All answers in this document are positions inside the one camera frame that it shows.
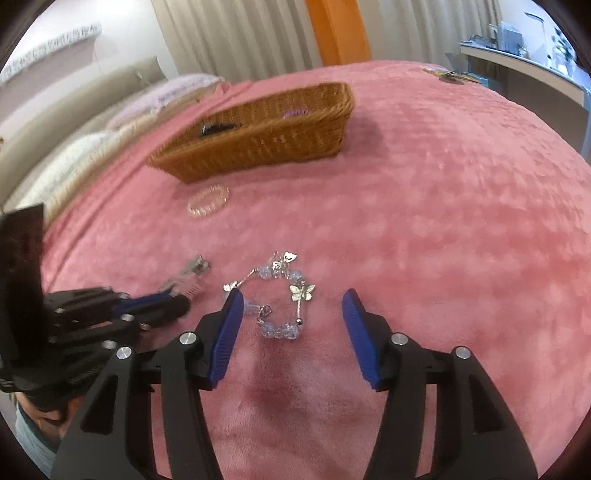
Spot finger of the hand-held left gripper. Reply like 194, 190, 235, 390
122, 295, 193, 330
112, 292, 175, 315

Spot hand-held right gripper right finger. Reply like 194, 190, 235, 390
342, 289, 539, 480

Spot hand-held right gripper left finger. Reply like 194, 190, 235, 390
51, 290, 244, 480

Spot silver metal hair clip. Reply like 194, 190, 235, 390
158, 255, 212, 297

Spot silver butterfly crystal bracelet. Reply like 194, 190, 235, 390
223, 250, 317, 342

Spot black hair accessory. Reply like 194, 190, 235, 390
199, 122, 239, 138

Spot brown wicker basket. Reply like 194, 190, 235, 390
147, 82, 356, 185

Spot person's left forearm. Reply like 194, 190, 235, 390
13, 394, 71, 479

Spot white floral pillow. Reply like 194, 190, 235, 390
13, 131, 126, 209

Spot pink pillow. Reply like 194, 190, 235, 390
105, 74, 228, 131

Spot beige padded headboard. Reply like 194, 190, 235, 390
0, 55, 168, 155

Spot colourful small packets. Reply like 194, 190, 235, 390
422, 67, 482, 87

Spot grey curtain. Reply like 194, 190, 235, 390
151, 0, 502, 71

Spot orange curtain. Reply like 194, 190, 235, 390
305, 0, 373, 66

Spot white desk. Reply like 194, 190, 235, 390
459, 41, 591, 114

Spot boxes on desk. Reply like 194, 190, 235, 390
488, 21, 528, 52

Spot flower vase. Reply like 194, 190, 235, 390
551, 27, 579, 75

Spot clear beaded bracelet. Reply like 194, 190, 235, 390
187, 183, 230, 218

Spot white carved wall shelf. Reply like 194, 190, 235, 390
0, 23, 103, 85

